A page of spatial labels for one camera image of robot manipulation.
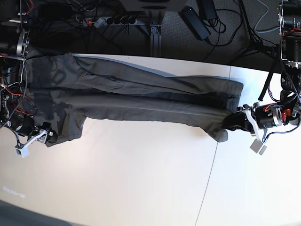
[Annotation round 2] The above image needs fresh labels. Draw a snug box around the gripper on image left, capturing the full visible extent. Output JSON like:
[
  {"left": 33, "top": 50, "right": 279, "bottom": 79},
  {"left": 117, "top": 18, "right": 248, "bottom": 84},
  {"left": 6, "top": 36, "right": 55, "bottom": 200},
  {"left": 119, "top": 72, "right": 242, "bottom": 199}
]
[{"left": 17, "top": 122, "right": 58, "bottom": 147}]

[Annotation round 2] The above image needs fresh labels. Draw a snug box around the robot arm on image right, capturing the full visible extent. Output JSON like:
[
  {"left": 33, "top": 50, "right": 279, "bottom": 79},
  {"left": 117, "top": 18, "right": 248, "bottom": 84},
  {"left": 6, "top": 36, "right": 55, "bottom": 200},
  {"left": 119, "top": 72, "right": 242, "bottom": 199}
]
[{"left": 222, "top": 0, "right": 301, "bottom": 143}]

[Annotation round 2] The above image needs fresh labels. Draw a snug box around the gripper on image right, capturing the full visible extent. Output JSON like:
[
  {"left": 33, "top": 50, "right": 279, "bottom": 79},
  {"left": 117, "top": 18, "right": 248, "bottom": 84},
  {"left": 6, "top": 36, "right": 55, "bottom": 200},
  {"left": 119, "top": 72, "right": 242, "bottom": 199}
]
[{"left": 222, "top": 102, "right": 284, "bottom": 141}]

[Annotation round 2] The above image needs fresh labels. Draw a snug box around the aluminium frame post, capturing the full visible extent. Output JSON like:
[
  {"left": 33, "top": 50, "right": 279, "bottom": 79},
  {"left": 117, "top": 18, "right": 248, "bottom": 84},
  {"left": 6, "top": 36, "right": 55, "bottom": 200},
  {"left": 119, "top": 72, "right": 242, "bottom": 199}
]
[{"left": 138, "top": 11, "right": 165, "bottom": 57}]

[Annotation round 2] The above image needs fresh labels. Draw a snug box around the grey T-shirt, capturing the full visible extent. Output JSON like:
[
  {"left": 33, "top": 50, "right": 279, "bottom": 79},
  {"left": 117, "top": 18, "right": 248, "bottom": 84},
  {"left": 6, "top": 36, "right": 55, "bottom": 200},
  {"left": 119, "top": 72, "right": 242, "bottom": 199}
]
[{"left": 25, "top": 54, "right": 243, "bottom": 146}]

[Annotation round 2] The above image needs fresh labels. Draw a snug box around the grey cable on floor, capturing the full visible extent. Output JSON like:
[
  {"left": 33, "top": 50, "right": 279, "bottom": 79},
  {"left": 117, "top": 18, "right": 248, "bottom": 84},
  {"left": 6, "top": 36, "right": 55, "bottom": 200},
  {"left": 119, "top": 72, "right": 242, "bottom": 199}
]
[{"left": 255, "top": 0, "right": 282, "bottom": 33}]

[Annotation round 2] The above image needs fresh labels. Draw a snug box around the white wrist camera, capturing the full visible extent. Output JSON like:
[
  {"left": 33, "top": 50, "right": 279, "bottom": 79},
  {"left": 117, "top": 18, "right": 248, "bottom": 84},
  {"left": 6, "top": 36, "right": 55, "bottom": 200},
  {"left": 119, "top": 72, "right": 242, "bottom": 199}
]
[
  {"left": 15, "top": 144, "right": 29, "bottom": 158},
  {"left": 250, "top": 139, "right": 267, "bottom": 155}
]

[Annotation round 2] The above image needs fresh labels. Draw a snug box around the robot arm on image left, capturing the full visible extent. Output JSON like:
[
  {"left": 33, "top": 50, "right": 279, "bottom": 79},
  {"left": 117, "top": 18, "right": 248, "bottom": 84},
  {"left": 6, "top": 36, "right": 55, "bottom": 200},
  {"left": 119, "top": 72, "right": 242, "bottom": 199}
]
[{"left": 0, "top": 0, "right": 57, "bottom": 157}]

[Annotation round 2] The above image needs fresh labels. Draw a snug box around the black power strip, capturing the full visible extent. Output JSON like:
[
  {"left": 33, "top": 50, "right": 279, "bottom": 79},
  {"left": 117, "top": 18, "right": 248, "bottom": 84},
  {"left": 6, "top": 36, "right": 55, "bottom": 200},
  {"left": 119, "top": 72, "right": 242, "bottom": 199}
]
[{"left": 78, "top": 16, "right": 138, "bottom": 28}]

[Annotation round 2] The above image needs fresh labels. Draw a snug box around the black power adapter brick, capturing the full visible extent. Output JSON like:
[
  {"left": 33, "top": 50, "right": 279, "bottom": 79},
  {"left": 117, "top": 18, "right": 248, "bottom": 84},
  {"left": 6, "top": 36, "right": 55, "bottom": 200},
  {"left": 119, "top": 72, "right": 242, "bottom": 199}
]
[{"left": 180, "top": 6, "right": 211, "bottom": 40}]

